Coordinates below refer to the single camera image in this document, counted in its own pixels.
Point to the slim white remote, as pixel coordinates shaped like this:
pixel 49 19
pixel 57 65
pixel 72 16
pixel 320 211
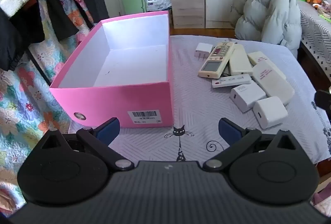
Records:
pixel 231 80

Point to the cream rectangular remote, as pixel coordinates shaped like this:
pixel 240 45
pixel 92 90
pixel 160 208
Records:
pixel 258 57

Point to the pink cardboard box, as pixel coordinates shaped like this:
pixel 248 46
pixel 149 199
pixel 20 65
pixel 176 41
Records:
pixel 111 107

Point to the green folding table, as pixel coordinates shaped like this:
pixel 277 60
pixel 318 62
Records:
pixel 133 3

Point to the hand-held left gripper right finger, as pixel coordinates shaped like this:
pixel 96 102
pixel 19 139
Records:
pixel 228 131

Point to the grey puffer jacket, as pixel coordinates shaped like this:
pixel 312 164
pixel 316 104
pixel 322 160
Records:
pixel 269 12

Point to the white remote with red print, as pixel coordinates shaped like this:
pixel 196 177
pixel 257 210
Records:
pixel 272 82

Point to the black jacket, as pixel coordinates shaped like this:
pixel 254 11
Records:
pixel 18 40

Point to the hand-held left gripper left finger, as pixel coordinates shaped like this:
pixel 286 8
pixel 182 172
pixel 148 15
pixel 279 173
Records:
pixel 110 129

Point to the cat print tablecloth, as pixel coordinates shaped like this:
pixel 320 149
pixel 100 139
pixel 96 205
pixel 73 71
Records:
pixel 196 100

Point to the black scarf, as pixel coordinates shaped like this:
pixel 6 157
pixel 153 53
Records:
pixel 54 12

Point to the white charger block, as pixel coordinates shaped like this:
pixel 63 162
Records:
pixel 271 111
pixel 247 96

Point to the white plug adapter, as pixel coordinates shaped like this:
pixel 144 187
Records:
pixel 202 49

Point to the white plastic pack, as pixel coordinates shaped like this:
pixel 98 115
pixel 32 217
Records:
pixel 157 3

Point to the beige remote with display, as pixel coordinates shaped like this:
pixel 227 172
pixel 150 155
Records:
pixel 216 61

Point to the grid pattern tablecloth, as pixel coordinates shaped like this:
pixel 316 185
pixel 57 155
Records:
pixel 316 30

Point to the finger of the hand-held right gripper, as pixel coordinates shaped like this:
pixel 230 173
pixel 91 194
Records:
pixel 323 100

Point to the plain beige remote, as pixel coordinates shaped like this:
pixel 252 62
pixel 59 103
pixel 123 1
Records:
pixel 240 60

